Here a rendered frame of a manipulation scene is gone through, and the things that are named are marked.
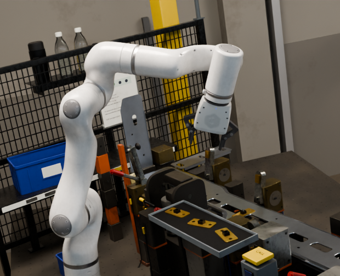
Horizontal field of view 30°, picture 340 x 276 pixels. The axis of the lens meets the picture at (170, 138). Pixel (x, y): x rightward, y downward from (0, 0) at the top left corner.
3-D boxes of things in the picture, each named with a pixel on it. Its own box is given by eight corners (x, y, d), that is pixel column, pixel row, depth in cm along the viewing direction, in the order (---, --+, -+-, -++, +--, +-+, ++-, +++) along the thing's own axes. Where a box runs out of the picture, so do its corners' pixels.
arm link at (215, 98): (203, 92, 183) (200, 101, 184) (233, 98, 183) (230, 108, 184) (204, 80, 190) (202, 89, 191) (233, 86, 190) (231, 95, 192)
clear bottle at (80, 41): (94, 68, 306) (86, 27, 300) (82, 71, 303) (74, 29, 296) (88, 67, 311) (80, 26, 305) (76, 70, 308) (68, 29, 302)
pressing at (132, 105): (153, 165, 292) (141, 93, 281) (131, 172, 286) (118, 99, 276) (152, 164, 292) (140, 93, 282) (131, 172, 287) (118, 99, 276)
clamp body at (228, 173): (245, 230, 282) (236, 157, 272) (224, 240, 277) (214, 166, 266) (236, 226, 288) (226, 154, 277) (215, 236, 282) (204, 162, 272)
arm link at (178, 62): (149, 61, 202) (243, 73, 194) (131, 79, 188) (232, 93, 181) (149, 33, 198) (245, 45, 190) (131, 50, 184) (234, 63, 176)
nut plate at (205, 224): (216, 223, 188) (216, 219, 188) (210, 229, 186) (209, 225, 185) (193, 219, 193) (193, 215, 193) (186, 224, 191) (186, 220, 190)
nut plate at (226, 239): (238, 239, 177) (238, 235, 176) (226, 243, 176) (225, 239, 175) (226, 228, 184) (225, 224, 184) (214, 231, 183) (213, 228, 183)
